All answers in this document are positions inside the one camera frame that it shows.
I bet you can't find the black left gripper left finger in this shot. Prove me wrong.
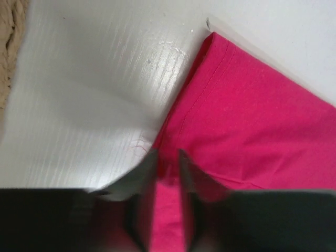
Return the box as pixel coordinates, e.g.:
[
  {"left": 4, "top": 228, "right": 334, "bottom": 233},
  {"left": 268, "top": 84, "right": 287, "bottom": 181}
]
[{"left": 1, "top": 150, "right": 158, "bottom": 251}]

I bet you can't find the wicker basket with cloth liner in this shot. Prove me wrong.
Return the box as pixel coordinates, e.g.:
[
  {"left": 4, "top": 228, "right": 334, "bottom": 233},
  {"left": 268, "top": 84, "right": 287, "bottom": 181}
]
[{"left": 0, "top": 0, "right": 30, "bottom": 113}]

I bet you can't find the pink t shirt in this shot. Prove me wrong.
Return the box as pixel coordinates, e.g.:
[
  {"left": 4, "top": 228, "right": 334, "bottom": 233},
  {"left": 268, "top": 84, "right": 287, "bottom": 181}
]
[{"left": 149, "top": 33, "right": 335, "bottom": 251}]

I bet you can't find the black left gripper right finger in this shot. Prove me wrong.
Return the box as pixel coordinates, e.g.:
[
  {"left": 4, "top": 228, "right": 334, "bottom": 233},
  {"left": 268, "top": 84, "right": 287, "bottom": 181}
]
[{"left": 179, "top": 151, "right": 335, "bottom": 251}]

